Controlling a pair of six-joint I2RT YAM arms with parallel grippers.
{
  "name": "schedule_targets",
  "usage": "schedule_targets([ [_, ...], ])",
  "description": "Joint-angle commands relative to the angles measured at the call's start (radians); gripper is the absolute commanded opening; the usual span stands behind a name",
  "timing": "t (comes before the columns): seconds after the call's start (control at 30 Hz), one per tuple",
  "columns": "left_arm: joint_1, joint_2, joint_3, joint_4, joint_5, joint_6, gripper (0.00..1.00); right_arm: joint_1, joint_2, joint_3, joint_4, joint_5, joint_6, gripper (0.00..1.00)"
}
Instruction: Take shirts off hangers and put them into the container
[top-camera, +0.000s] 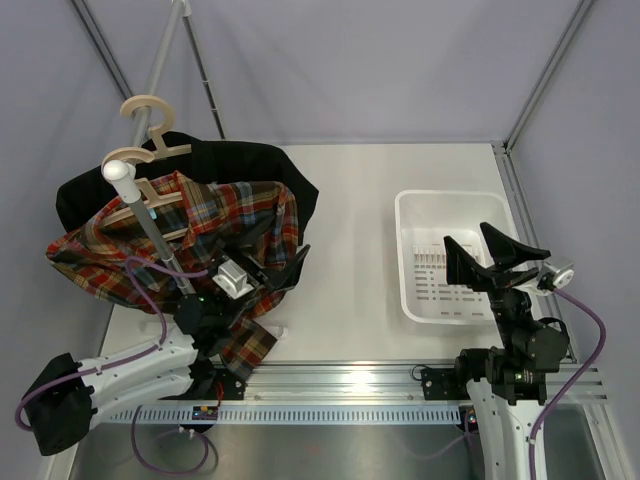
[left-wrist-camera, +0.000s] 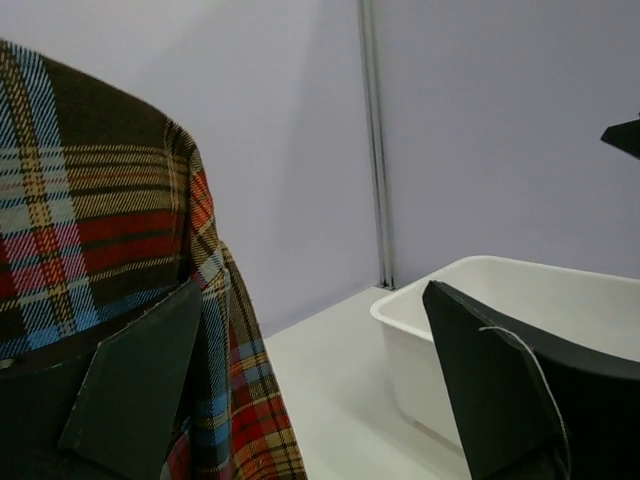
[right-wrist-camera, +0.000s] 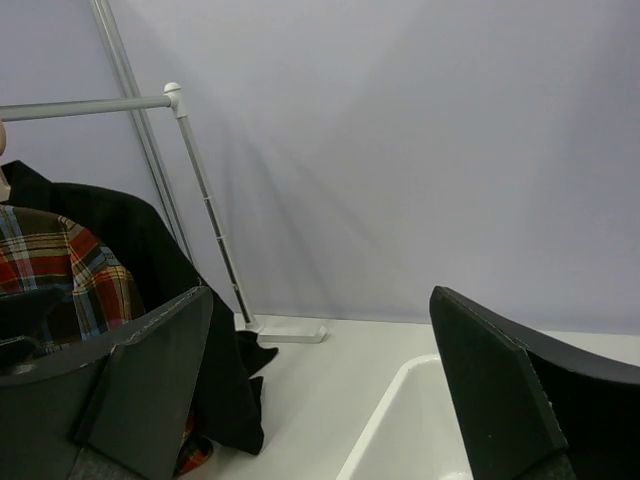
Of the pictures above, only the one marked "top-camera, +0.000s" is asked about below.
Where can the aluminium rail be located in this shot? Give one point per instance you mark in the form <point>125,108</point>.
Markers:
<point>271,383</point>

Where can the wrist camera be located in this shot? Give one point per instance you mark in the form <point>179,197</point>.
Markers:
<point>555,273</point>
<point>232,279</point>

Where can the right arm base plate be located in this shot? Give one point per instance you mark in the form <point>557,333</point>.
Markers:
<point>440,383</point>

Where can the clothes rack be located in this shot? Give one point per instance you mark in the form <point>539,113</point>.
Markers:
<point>228,246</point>

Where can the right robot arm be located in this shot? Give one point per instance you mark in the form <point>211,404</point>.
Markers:
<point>507,384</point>

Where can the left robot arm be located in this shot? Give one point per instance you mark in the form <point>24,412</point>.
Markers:
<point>69,397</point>

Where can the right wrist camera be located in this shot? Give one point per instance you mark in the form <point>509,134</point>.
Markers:
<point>555,273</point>

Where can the white slotted cable duct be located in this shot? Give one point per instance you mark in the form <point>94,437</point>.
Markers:
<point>234,414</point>

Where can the white plastic basket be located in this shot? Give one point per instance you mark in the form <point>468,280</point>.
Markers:
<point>436,232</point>

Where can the beige hanger of black shirt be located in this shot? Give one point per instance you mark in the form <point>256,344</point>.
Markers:
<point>153,117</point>

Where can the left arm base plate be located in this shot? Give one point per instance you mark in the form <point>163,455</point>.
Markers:
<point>225,385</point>

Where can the plaid shirt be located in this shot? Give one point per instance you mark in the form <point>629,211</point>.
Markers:
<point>93,256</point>

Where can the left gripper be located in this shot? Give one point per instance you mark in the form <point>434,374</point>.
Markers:
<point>281,279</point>

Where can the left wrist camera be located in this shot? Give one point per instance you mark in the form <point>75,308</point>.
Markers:
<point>232,279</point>

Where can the beige hanger of plaid shirt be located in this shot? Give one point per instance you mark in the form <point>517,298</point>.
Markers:
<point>119,169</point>

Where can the black shirt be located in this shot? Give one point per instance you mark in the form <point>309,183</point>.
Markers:
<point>220,162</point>

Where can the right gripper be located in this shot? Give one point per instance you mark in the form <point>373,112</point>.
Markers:
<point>463,269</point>

